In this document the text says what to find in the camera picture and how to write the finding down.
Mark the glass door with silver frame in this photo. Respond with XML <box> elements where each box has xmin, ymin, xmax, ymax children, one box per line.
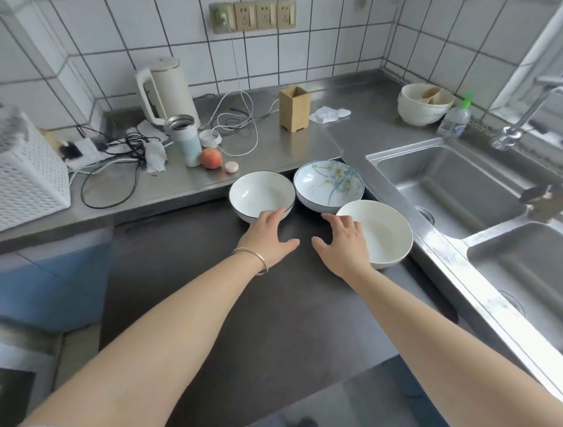
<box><xmin>0</xmin><ymin>330</ymin><xmax>62</xmax><ymax>427</ymax></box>

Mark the crumpled white tissue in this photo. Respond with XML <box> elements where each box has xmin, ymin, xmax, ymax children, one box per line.
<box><xmin>309</xmin><ymin>105</ymin><xmax>352</xmax><ymax>126</ymax></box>
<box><xmin>144</xmin><ymin>140</ymin><xmax>168</xmax><ymax>174</ymax></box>

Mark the white electric kettle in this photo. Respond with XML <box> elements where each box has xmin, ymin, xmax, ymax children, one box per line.
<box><xmin>134</xmin><ymin>57</ymin><xmax>201</xmax><ymax>128</ymax></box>

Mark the white floral bowl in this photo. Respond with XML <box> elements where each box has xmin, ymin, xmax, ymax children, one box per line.
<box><xmin>293</xmin><ymin>160</ymin><xmax>365</xmax><ymax>214</ymax></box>

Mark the white perforated basket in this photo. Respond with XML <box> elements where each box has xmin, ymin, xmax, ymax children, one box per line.
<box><xmin>0</xmin><ymin>105</ymin><xmax>73</xmax><ymax>233</ymax></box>

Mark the steel kitchen faucet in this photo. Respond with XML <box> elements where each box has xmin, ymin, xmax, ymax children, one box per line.
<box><xmin>490</xmin><ymin>74</ymin><xmax>563</xmax><ymax>151</ymax></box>

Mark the person's left forearm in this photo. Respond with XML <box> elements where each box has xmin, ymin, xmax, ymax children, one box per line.
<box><xmin>19</xmin><ymin>250</ymin><xmax>267</xmax><ymax>427</ymax></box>

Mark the white and teal tumbler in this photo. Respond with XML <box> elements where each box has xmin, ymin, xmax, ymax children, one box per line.
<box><xmin>163</xmin><ymin>114</ymin><xmax>202</xmax><ymax>168</ymax></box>

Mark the white cable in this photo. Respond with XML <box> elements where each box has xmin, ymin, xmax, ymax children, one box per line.
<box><xmin>203</xmin><ymin>24</ymin><xmax>282</xmax><ymax>157</ymax></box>

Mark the silver bracelet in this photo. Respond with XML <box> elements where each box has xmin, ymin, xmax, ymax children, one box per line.
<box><xmin>232</xmin><ymin>247</ymin><xmax>269</xmax><ymax>277</ymax></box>

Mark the white power strip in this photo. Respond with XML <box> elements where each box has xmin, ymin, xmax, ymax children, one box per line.
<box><xmin>59</xmin><ymin>136</ymin><xmax>141</xmax><ymax>185</ymax></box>

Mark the person's left hand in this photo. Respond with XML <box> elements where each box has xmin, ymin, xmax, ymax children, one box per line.
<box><xmin>237</xmin><ymin>207</ymin><xmax>301</xmax><ymax>272</ymax></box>

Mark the black power cable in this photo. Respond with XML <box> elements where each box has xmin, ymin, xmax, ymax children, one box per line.
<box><xmin>80</xmin><ymin>158</ymin><xmax>144</xmax><ymax>210</ymax></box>

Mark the steel double sink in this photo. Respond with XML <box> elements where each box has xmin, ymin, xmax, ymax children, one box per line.
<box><xmin>365</xmin><ymin>138</ymin><xmax>563</xmax><ymax>397</ymax></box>

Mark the wooden board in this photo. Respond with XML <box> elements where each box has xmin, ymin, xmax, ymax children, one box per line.
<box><xmin>37</xmin><ymin>127</ymin><xmax>62</xmax><ymax>150</ymax></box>

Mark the blue base cabinet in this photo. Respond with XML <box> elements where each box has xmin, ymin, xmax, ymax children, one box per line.
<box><xmin>0</xmin><ymin>226</ymin><xmax>115</xmax><ymax>334</ymax></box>

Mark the beige wall socket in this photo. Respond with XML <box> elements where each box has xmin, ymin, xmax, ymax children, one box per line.
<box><xmin>256</xmin><ymin>1</ymin><xmax>279</xmax><ymax>31</ymax></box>
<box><xmin>233</xmin><ymin>1</ymin><xmax>258</xmax><ymax>32</ymax></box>
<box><xmin>210</xmin><ymin>3</ymin><xmax>238</xmax><ymax>34</ymax></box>
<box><xmin>276</xmin><ymin>0</ymin><xmax>297</xmax><ymax>30</ymax></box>

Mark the peach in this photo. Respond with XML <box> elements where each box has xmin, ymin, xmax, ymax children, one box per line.
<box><xmin>200</xmin><ymin>148</ymin><xmax>222</xmax><ymax>170</ymax></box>

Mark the cream disposable bowl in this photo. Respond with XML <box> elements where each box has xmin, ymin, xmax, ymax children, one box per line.
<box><xmin>398</xmin><ymin>83</ymin><xmax>456</xmax><ymax>127</ymax></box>

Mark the clear bottle with green cap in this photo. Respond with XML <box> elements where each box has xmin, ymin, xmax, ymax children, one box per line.
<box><xmin>436</xmin><ymin>92</ymin><xmax>474</xmax><ymax>140</ymax></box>

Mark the thin steel faucet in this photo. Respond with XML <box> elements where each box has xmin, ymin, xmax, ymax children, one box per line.
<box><xmin>518</xmin><ymin>184</ymin><xmax>563</xmax><ymax>221</ymax></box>

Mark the person's right hand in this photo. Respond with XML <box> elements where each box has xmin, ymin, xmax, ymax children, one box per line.
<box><xmin>311</xmin><ymin>213</ymin><xmax>375</xmax><ymax>279</ymax></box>

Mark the window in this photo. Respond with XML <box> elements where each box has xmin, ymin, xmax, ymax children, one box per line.
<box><xmin>488</xmin><ymin>0</ymin><xmax>563</xmax><ymax>128</ymax></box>

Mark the bamboo utensil holder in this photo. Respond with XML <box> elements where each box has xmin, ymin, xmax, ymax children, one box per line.
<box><xmin>279</xmin><ymin>86</ymin><xmax>311</xmax><ymax>133</ymax></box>

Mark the person's right forearm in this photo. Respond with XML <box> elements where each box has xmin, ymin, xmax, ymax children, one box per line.
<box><xmin>345</xmin><ymin>266</ymin><xmax>563</xmax><ymax>427</ymax></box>

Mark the white paper sheet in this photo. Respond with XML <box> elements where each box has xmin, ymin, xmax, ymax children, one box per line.
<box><xmin>127</xmin><ymin>121</ymin><xmax>170</xmax><ymax>144</ymax></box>

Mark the stainless steel countertop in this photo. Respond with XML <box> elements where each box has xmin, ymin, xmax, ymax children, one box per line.
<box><xmin>0</xmin><ymin>70</ymin><xmax>563</xmax><ymax>401</ymax></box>

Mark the plain white bowl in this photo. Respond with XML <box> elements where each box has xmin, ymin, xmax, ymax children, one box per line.
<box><xmin>335</xmin><ymin>200</ymin><xmax>414</xmax><ymax>270</ymax></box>

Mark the white bowl with black rim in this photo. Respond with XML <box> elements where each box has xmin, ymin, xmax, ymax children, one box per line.
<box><xmin>228</xmin><ymin>170</ymin><xmax>296</xmax><ymax>224</ymax></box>

